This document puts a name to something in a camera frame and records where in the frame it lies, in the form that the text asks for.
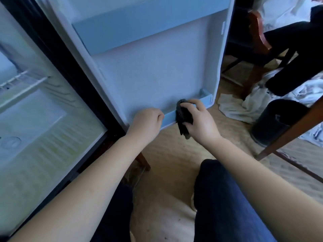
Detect person's right hand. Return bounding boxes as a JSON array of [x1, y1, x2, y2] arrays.
[[181, 99, 222, 148]]

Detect person's left hand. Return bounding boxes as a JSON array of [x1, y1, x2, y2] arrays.
[[126, 108, 165, 147]]

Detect dark grey cloth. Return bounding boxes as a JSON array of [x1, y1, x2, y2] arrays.
[[175, 99, 194, 140]]

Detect fridge door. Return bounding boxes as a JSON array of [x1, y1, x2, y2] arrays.
[[33, 0, 237, 130]]

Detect grey mini fridge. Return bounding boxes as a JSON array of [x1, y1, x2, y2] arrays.
[[0, 0, 127, 237]]

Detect person's right forearm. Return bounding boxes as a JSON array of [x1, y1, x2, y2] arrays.
[[204, 137, 323, 242]]

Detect person's left forearm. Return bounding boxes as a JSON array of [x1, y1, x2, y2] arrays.
[[7, 136, 147, 242]]

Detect person's right foot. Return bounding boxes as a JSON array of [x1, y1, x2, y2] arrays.
[[190, 191, 199, 212]]

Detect person's dark trousers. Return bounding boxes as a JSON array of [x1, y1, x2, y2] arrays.
[[91, 159, 277, 242]]

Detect dark red wooden stand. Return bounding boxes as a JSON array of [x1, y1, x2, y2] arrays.
[[121, 149, 151, 187]]

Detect black plastic bucket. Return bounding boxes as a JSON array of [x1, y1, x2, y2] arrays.
[[251, 99, 310, 147]]

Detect white wire shelf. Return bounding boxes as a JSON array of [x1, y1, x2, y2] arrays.
[[0, 70, 49, 97]]

